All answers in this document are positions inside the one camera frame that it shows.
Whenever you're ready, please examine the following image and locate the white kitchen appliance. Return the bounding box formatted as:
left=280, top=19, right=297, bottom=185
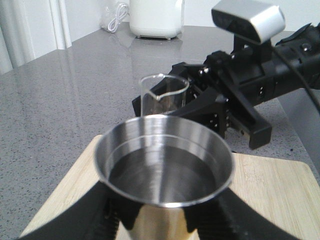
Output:
left=129, top=0, right=185, bottom=40

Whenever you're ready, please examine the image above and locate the black camera cable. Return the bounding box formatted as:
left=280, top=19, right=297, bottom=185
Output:
left=272, top=47, right=320, bottom=113

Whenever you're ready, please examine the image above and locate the steel double jigger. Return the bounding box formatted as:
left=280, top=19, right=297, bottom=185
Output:
left=95, top=115, right=235, bottom=240

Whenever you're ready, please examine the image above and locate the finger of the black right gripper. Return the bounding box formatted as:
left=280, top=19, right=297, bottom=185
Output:
left=138, top=74, right=175, bottom=116

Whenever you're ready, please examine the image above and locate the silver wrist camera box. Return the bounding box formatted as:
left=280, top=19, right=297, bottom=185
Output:
left=211, top=0, right=286, bottom=45

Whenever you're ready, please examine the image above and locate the white coiled cable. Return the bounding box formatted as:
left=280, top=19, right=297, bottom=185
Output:
left=100, top=1, right=130, bottom=33

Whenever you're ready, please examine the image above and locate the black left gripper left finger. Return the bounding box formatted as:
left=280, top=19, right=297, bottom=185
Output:
left=14, top=178, right=121, bottom=240

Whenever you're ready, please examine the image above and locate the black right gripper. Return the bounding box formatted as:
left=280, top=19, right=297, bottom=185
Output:
left=169, top=24, right=320, bottom=150

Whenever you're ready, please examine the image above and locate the wooden cutting board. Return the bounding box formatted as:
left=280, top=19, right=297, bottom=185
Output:
left=21, top=135, right=320, bottom=240

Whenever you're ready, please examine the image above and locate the glass beaker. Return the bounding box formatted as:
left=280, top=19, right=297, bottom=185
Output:
left=138, top=73, right=190, bottom=116

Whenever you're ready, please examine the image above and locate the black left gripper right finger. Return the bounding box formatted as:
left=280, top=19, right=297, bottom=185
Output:
left=184, top=188, right=297, bottom=240

